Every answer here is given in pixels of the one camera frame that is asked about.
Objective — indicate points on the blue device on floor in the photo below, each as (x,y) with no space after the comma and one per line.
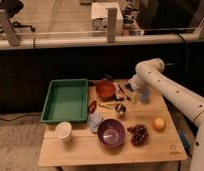
(185,142)

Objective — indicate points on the white paper cup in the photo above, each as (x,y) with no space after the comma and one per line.
(64,131)

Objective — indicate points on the crumpled clear plastic cup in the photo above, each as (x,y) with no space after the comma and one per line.
(93,121)

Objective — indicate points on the small metal measuring cup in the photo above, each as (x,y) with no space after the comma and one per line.
(118,107)

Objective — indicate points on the white cardboard box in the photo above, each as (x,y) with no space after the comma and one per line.
(99,14)

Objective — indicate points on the green plastic tray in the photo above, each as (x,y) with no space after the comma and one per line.
(66,100)

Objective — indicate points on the blue sponge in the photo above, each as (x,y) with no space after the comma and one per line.
(128,87)

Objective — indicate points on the blue plastic cup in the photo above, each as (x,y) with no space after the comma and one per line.
(144,95)

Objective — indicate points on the bunch of red grapes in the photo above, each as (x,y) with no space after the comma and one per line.
(139,134)

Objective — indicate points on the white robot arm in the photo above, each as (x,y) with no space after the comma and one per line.
(149,72)

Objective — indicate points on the purple bowl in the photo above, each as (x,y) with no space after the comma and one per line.
(111,133)

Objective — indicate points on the orange yellow apple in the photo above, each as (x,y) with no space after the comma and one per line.
(159,124)

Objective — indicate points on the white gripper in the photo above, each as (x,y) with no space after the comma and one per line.
(137,84)

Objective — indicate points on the orange bowl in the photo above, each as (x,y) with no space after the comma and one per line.
(105,89)

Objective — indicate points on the black office chair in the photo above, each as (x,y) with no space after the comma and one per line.
(13,7)

